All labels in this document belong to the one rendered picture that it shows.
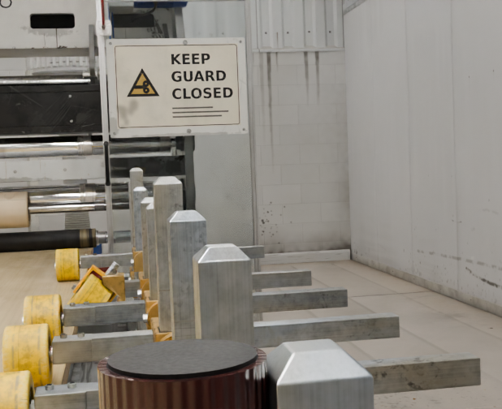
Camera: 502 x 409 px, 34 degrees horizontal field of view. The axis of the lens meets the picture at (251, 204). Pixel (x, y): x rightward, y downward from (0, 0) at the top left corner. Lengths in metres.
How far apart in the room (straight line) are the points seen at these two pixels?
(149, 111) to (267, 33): 6.71
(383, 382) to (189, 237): 0.26
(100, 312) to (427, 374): 0.61
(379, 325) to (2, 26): 2.29
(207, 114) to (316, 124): 6.66
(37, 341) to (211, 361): 0.80
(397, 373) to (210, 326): 0.39
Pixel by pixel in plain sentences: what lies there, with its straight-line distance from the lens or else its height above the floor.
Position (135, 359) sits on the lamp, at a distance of 0.30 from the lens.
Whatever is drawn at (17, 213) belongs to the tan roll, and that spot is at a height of 1.04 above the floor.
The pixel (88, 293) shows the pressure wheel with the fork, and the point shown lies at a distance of 1.56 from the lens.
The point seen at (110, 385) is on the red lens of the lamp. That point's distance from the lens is 0.28.
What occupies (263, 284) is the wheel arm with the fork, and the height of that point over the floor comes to 0.94.
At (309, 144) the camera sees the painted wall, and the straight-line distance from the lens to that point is 9.42.
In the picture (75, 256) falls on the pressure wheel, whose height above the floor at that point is 0.97.
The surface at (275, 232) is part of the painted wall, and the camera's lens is 9.37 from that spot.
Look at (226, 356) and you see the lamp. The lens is 0.29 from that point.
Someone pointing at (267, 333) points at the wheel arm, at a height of 0.95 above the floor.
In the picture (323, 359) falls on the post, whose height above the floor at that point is 1.11.
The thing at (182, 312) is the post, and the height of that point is 1.04.
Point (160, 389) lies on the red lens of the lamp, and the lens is 0.27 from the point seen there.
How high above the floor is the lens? 1.18
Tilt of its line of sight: 3 degrees down
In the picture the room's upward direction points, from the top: 2 degrees counter-clockwise
